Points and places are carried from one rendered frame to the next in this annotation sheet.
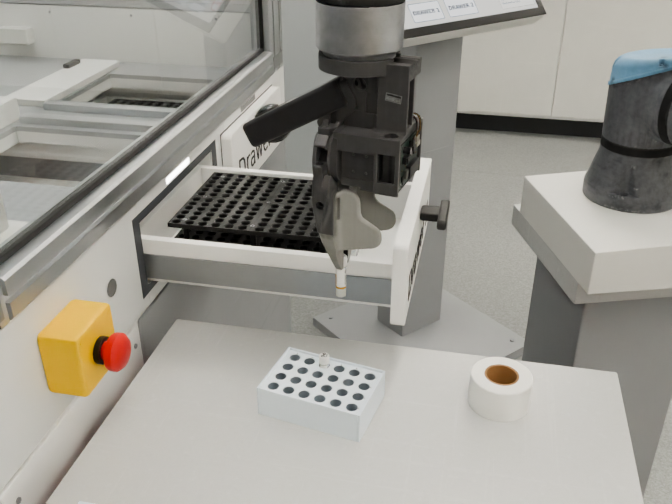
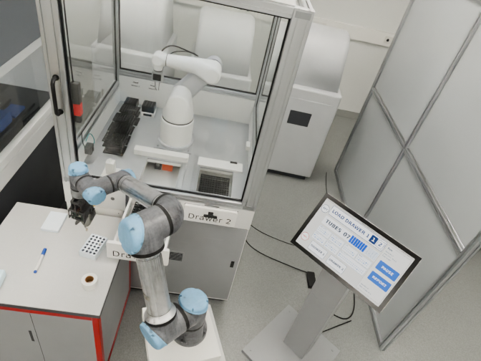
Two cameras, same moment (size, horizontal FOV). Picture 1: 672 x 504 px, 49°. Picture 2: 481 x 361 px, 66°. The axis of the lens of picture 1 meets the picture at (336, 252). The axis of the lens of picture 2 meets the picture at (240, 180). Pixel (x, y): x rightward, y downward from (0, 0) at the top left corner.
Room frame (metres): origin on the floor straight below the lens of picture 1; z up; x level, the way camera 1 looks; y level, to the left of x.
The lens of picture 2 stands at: (0.89, -1.25, 2.33)
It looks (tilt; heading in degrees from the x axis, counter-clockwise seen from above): 39 degrees down; 71
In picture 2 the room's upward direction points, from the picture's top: 14 degrees clockwise
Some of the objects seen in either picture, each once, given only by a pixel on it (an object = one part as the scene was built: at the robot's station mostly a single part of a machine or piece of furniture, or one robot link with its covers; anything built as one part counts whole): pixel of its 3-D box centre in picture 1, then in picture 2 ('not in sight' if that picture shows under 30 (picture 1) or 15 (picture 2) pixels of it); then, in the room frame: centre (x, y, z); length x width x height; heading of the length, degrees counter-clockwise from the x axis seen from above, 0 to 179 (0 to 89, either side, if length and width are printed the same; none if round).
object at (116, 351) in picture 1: (112, 351); not in sight; (0.61, 0.23, 0.88); 0.04 x 0.03 x 0.04; 168
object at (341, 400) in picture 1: (322, 392); (94, 246); (0.66, 0.02, 0.78); 0.12 x 0.08 x 0.04; 68
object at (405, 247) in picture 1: (412, 233); (138, 253); (0.88, -0.10, 0.87); 0.29 x 0.02 x 0.11; 168
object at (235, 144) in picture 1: (254, 137); (210, 215); (1.25, 0.15, 0.87); 0.29 x 0.02 x 0.11; 168
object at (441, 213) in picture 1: (434, 213); not in sight; (0.87, -0.13, 0.91); 0.07 x 0.04 x 0.01; 168
